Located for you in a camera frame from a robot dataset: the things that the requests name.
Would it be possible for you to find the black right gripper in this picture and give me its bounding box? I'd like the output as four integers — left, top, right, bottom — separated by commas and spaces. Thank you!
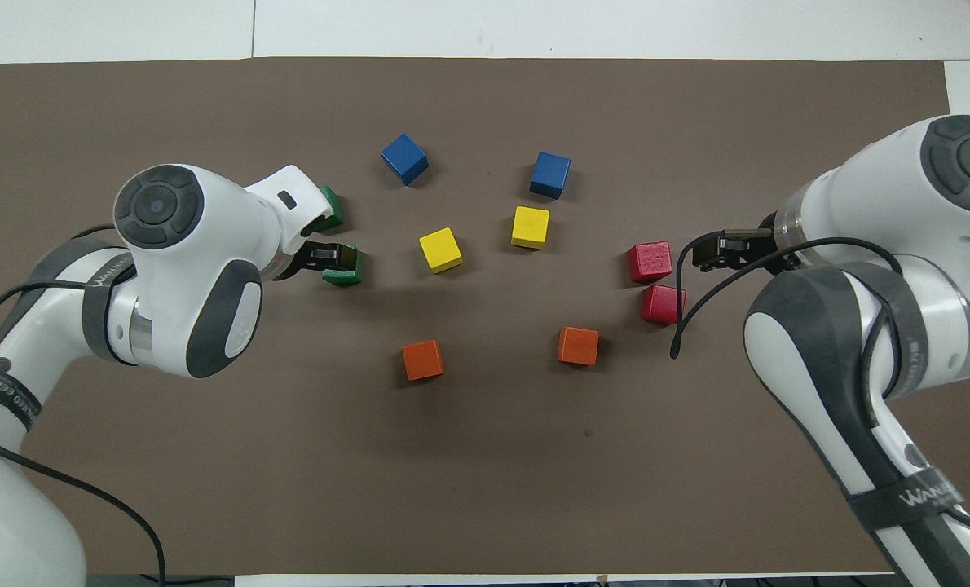
690, 213, 783, 275

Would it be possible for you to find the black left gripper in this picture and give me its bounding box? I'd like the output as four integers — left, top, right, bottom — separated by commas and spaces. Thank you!
271, 241, 361, 284

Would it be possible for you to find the green wooden block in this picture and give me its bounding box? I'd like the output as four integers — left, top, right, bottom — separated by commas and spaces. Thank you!
322, 245, 364, 287
318, 186, 346, 232

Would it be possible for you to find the red wooden block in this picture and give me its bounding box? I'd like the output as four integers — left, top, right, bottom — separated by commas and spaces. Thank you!
641, 284, 687, 327
627, 241, 673, 285

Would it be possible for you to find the yellow wooden block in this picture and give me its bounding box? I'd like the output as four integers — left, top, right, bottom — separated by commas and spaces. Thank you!
418, 227, 464, 275
510, 205, 551, 250

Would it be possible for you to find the blue wooden block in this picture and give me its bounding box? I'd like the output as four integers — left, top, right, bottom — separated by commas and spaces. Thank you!
530, 151, 572, 201
381, 133, 430, 187

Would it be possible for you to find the orange wooden block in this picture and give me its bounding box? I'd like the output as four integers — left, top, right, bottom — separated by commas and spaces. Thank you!
558, 326, 600, 367
402, 339, 444, 382

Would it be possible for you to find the brown table mat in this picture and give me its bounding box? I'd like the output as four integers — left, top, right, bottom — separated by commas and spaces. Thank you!
0, 57, 970, 576

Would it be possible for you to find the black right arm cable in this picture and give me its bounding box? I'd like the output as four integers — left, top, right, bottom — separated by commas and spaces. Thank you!
669, 231, 906, 408

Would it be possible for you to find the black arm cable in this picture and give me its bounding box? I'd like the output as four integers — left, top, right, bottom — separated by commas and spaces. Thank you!
0, 224, 168, 587
669, 231, 906, 408

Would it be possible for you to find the black velcro cable strap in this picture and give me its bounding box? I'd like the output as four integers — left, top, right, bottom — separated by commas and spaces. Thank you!
80, 251, 139, 365
0, 357, 43, 433
858, 261, 932, 402
846, 467, 968, 532

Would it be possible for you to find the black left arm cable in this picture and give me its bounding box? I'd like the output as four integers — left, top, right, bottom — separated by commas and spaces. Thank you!
0, 224, 168, 587

